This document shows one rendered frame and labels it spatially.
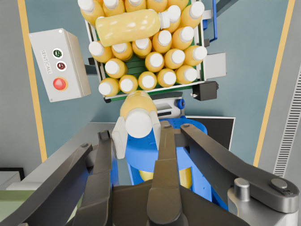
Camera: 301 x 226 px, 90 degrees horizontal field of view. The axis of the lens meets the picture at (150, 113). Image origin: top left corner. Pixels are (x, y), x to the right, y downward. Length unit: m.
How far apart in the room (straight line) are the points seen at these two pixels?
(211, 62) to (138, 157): 0.55
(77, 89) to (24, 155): 1.77
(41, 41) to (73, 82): 0.14
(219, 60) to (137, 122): 0.65
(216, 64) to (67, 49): 0.61
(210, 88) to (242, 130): 1.44
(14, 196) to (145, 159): 0.62
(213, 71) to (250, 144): 1.49
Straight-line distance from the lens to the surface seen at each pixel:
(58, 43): 0.55
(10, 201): 0.88
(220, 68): 0.81
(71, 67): 0.53
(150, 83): 0.49
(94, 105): 1.69
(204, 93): 0.63
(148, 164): 0.43
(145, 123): 0.21
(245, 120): 2.01
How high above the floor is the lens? 1.58
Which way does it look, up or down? 76 degrees down
